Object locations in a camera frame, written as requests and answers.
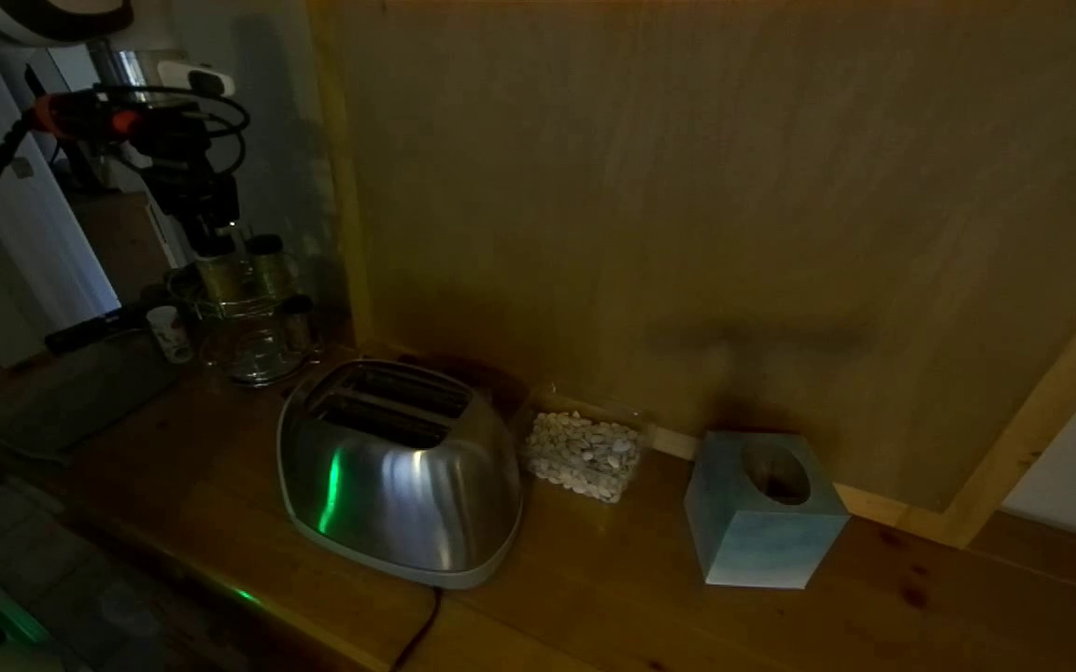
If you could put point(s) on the brown container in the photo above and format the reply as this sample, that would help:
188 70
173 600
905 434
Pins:
224 285

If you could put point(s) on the small white salt bottle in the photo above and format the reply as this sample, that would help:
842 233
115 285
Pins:
169 335

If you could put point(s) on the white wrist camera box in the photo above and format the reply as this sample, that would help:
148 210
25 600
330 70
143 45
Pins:
195 80

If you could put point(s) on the large wooden board panel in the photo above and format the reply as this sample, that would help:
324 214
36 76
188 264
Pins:
738 224

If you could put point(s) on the dark-lidded spice jar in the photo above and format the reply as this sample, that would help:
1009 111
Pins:
271 266

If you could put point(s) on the stainless steel toaster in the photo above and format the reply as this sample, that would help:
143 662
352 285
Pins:
397 472

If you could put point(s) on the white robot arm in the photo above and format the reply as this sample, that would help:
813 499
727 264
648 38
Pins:
26 22

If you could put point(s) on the black flat tray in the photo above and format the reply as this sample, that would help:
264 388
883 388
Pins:
66 392

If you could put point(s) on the blue cube tissue box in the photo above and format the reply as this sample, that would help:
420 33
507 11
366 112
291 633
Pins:
762 509

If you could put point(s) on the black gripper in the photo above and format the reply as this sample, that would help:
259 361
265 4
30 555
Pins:
188 187

